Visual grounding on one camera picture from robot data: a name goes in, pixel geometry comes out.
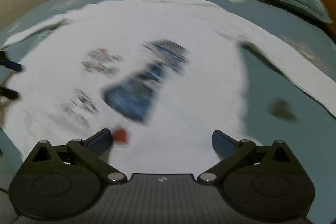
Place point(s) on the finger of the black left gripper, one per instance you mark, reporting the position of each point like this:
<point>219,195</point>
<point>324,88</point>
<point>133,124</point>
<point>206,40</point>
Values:
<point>8,93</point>
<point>7,63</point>

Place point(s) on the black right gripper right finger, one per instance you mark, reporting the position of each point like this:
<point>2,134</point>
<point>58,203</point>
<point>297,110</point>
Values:
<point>233,152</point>

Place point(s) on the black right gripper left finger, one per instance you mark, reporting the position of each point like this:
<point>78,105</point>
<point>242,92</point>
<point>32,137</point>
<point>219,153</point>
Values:
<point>87,153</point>

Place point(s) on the white printed t-shirt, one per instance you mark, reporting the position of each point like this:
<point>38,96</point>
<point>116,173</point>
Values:
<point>169,72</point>

